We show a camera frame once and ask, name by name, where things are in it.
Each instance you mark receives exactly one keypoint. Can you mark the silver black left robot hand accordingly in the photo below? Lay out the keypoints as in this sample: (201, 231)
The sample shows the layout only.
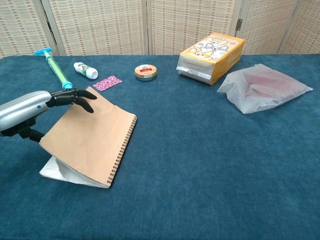
(27, 107)

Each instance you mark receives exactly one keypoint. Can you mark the brown spiral notebook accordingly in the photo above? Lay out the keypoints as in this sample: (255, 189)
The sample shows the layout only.
(87, 140)

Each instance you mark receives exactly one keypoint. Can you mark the blue green hand pump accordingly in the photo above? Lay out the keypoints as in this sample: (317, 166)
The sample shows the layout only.
(55, 67)

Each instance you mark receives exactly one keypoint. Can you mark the small white bottle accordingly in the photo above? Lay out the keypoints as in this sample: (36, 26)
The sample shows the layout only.
(85, 70)

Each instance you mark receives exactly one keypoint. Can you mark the pink patterned card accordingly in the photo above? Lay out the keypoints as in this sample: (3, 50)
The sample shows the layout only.
(107, 83)

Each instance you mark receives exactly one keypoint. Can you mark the round metal tin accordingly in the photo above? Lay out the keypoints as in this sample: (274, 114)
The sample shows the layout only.
(146, 72)

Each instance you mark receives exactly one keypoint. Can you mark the woven folding screen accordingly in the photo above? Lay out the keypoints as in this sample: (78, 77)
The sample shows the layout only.
(160, 25)

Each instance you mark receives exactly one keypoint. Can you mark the blue table cloth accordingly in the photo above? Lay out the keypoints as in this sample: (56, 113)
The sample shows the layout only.
(200, 162)

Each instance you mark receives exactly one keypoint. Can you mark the yellow cartoon tissue pack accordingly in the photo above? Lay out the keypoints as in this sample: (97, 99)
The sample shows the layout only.
(212, 58)

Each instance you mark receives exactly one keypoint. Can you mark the translucent white plastic bag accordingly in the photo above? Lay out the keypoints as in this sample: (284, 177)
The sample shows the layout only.
(262, 87)

